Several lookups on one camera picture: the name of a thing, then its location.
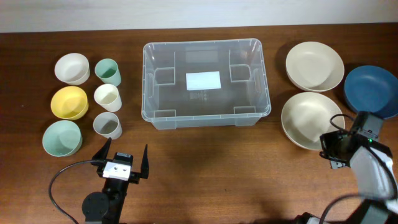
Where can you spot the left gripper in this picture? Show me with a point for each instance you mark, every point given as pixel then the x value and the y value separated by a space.
pixel 134 177

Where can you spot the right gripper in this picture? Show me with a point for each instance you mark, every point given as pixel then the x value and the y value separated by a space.
pixel 325 139

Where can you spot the cream bowl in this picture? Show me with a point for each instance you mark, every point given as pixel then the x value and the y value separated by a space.
pixel 306 116

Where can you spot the dark blue bowl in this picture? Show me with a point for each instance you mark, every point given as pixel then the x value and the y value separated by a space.
pixel 373 89

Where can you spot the beige bowl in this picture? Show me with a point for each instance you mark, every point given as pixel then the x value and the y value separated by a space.
pixel 314 66

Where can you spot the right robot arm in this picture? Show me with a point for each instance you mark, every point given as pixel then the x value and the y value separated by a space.
pixel 371 162

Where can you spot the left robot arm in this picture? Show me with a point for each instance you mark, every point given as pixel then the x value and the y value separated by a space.
pixel 106 206

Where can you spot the white label in container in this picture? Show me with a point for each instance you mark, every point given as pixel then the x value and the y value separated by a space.
pixel 203 81

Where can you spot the clear plastic storage container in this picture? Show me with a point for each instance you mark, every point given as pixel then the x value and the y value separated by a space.
pixel 242 100

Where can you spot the grey cup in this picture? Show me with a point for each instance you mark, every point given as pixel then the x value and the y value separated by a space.
pixel 107 124

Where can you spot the mint green small bowl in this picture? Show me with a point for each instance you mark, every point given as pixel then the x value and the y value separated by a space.
pixel 62 138

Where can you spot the cream white cup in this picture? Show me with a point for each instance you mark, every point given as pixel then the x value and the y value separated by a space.
pixel 107 96

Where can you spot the yellow small bowl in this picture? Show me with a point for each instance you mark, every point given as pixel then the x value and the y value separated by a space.
pixel 69 103

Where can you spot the mint green cup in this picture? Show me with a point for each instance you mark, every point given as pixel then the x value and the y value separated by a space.
pixel 107 70

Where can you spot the white small bowl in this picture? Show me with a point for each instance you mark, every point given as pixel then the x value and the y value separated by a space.
pixel 72 69

